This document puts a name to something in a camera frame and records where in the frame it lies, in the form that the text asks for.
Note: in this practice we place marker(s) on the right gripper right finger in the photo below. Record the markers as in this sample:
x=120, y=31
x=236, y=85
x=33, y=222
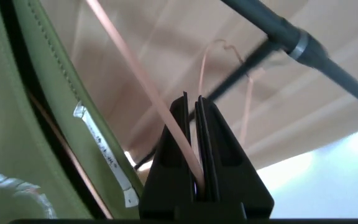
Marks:
x=235, y=186

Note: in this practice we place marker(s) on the beige curtain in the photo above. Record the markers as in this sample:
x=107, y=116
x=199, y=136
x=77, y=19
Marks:
x=291, y=109

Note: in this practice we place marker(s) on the pink clothes hanger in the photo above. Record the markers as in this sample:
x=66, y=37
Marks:
x=246, y=109
x=154, y=93

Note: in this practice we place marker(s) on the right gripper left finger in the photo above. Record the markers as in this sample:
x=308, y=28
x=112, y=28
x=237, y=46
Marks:
x=163, y=186

